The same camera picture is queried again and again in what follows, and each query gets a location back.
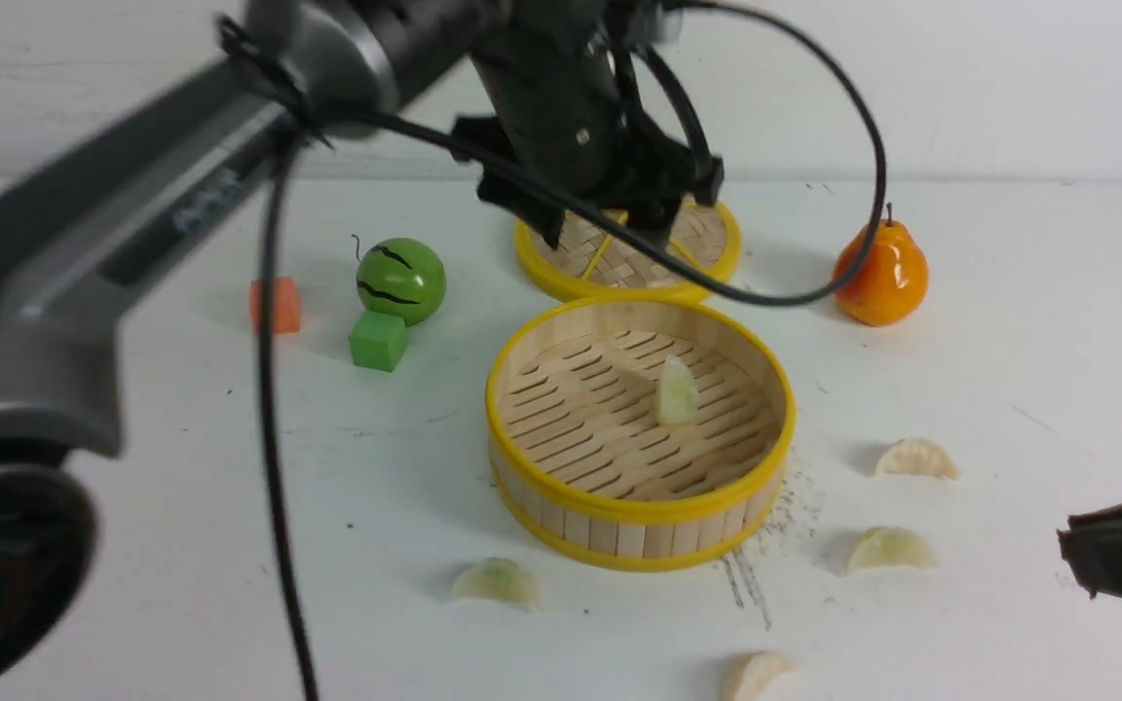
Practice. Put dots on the green cube block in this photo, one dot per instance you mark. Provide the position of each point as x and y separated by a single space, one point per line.
378 341

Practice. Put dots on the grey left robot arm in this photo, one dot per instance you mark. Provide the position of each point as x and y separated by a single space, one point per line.
89 235

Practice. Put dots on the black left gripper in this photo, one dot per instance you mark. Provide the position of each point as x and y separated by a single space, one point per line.
581 99

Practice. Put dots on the greenish translucent dumpling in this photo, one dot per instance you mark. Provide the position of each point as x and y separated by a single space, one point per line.
890 547

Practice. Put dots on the bamboo steamer tray yellow rim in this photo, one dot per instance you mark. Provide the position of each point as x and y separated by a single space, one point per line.
582 465

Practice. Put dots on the woven steamer lid yellow rim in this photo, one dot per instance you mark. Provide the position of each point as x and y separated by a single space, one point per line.
590 263

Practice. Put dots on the orange toy pear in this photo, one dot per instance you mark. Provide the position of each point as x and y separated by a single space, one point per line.
892 283

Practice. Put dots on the green toy watermelon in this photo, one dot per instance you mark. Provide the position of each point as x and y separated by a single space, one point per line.
402 277

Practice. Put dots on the orange cube block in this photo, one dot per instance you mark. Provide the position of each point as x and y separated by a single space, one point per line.
286 306

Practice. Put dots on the pale cream dumpling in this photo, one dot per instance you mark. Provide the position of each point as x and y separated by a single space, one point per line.
749 676

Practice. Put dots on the white dumpling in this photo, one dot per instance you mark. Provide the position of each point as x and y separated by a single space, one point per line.
917 457

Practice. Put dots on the green tinted dumpling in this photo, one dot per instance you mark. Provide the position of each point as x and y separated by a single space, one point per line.
677 397

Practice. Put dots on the pale green dumpling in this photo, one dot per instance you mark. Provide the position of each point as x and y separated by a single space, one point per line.
496 579

